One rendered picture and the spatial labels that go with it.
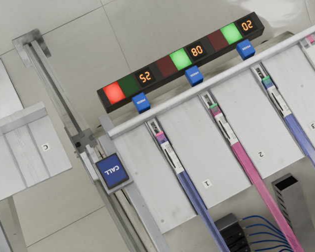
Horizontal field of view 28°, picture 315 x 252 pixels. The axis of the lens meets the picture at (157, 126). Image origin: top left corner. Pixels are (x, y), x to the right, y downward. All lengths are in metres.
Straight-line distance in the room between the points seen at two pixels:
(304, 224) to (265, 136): 0.40
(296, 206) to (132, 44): 0.72
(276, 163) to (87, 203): 1.01
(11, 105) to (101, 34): 0.33
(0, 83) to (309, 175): 0.87
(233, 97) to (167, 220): 0.25
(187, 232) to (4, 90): 0.70
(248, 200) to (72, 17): 0.73
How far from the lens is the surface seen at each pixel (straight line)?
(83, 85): 1.86
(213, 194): 1.10
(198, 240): 1.43
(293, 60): 1.20
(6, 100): 1.82
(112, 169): 1.06
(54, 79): 1.47
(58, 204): 2.01
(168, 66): 1.17
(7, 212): 1.27
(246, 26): 1.22
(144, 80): 1.16
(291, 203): 1.44
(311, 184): 1.50
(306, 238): 1.52
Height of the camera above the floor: 1.70
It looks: 60 degrees down
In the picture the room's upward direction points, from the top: 139 degrees clockwise
